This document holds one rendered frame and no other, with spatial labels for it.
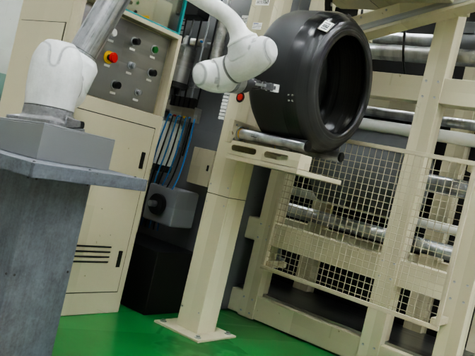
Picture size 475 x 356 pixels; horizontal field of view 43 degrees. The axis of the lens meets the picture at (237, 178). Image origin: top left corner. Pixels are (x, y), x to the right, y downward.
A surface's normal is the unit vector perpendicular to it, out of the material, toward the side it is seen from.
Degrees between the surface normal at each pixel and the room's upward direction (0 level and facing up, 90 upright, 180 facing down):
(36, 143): 90
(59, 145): 90
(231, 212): 90
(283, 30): 61
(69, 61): 71
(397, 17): 90
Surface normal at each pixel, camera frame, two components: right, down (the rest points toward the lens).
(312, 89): 0.64, 0.22
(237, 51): -0.55, 0.14
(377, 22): -0.59, -0.12
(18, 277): 0.85, 0.21
